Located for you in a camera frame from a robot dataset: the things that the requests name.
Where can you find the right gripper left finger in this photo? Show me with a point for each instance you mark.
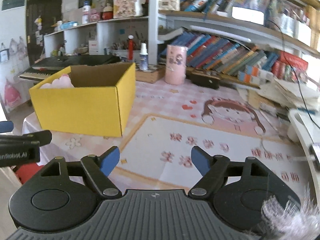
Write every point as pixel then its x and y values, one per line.
pixel 98 168

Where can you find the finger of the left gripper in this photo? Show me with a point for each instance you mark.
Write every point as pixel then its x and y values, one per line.
pixel 6 126
pixel 41 137

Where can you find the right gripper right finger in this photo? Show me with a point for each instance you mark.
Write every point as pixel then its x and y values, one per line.
pixel 212 170

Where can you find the pink plush pig toy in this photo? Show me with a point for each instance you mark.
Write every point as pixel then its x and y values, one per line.
pixel 62 82

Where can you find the pink cartoon desk mat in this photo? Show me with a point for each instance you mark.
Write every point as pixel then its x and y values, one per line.
pixel 167 121

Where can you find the yellow cardboard box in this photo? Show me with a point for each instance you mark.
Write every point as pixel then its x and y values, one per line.
pixel 99 104

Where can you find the black electronic keyboard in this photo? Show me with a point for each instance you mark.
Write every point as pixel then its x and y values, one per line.
pixel 51 65

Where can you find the black brown desk organizer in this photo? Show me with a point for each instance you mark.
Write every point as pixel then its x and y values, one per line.
pixel 205 79

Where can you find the white desk lamp base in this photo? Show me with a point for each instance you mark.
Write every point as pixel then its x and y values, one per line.
pixel 307 131

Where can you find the pile of papers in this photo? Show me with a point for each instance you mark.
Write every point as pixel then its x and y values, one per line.
pixel 287 94

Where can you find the pink cylindrical humidifier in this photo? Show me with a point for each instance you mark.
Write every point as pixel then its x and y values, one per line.
pixel 176 64

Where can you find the wooden chessboard box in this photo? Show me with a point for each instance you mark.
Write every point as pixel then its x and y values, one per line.
pixel 151 75

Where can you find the white spray bottle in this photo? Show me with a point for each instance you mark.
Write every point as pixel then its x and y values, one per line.
pixel 143 65

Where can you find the white bookshelf unit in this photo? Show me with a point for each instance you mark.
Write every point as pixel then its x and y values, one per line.
pixel 107 32

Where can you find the pink floral ceramic figure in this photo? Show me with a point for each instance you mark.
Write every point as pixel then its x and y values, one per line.
pixel 127 8

